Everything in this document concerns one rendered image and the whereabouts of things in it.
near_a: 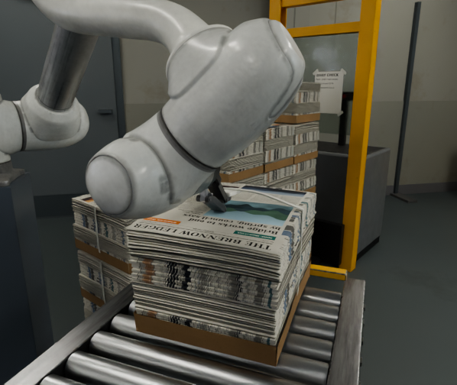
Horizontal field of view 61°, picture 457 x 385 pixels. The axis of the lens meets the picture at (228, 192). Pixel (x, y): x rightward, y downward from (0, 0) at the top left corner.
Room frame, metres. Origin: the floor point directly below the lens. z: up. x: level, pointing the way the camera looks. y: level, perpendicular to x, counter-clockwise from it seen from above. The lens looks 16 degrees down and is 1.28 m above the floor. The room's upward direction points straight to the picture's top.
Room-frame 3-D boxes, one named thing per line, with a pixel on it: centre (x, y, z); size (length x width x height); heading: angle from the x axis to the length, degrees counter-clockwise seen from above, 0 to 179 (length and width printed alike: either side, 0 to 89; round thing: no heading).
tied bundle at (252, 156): (1.95, 0.06, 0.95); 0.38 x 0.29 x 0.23; 51
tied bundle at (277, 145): (2.17, -0.13, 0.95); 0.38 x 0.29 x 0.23; 50
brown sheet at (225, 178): (1.94, 0.06, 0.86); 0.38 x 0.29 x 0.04; 51
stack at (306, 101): (2.40, -0.32, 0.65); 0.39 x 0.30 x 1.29; 50
